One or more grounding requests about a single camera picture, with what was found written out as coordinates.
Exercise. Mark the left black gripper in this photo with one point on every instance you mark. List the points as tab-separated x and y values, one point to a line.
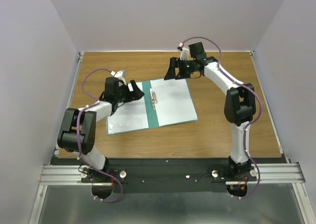
136	94

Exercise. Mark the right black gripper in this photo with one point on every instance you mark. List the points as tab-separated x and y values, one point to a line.
170	73

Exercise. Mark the white paper sheet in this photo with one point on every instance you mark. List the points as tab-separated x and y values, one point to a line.
131	116
174	102

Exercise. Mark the teal paper folder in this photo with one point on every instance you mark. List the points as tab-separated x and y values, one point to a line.
151	113

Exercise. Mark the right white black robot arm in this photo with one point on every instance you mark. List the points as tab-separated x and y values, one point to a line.
239	107

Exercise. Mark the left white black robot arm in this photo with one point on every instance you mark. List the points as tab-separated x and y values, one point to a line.
78	129

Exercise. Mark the metal folder clip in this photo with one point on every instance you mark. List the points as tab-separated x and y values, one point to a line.
153	98

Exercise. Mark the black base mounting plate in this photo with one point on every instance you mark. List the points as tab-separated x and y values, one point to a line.
170	176

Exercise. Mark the metal sheet front panel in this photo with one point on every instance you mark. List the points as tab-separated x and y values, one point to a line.
270	204

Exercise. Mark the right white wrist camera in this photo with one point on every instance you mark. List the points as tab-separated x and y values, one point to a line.
184	52

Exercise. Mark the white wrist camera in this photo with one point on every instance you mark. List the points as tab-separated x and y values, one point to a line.
119	74
184	52

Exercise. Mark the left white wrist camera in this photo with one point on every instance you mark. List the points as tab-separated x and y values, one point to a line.
119	74

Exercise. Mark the left table edge rail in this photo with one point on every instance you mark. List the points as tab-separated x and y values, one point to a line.
64	81

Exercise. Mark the table edge rail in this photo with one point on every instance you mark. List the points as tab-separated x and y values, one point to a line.
268	108
64	81

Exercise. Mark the right table edge rail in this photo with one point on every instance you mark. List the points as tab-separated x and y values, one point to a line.
268	108

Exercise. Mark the aluminium extrusion rail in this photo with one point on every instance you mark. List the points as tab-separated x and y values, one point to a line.
270	174

